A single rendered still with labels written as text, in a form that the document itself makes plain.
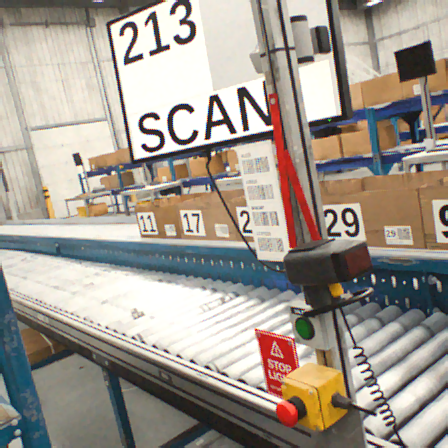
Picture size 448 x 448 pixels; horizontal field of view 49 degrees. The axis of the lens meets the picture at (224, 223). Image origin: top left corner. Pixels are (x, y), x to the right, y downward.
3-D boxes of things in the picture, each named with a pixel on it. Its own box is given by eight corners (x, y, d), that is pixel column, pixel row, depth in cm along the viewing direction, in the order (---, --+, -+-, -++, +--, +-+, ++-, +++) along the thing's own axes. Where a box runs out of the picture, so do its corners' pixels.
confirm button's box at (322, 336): (292, 345, 80) (284, 305, 79) (305, 337, 82) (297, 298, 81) (324, 353, 75) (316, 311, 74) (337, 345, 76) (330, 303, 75)
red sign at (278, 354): (266, 393, 92) (253, 328, 90) (270, 391, 93) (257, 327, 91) (334, 420, 80) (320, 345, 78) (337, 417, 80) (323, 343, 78)
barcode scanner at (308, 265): (358, 323, 63) (336, 244, 63) (295, 321, 73) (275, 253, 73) (388, 305, 67) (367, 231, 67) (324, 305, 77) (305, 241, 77)
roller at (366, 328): (268, 413, 101) (253, 409, 105) (409, 320, 132) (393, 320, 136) (262, 390, 101) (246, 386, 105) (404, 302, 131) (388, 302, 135)
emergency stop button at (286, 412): (275, 425, 76) (270, 401, 75) (295, 411, 78) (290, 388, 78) (294, 433, 73) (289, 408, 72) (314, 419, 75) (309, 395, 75)
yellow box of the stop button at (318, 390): (280, 424, 79) (271, 382, 78) (316, 399, 84) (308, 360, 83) (354, 458, 67) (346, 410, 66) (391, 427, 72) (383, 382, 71)
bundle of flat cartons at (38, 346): (-5, 354, 400) (-9, 339, 398) (54, 334, 423) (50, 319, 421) (6, 380, 340) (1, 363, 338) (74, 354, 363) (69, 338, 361)
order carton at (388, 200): (312, 247, 160) (303, 195, 157) (367, 224, 177) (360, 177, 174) (425, 252, 128) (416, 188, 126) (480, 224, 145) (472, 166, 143)
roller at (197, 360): (197, 381, 122) (186, 378, 126) (333, 308, 152) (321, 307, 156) (191, 362, 122) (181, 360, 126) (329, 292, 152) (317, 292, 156)
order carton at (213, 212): (181, 241, 222) (173, 204, 220) (232, 224, 239) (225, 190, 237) (236, 243, 191) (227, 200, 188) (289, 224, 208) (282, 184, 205)
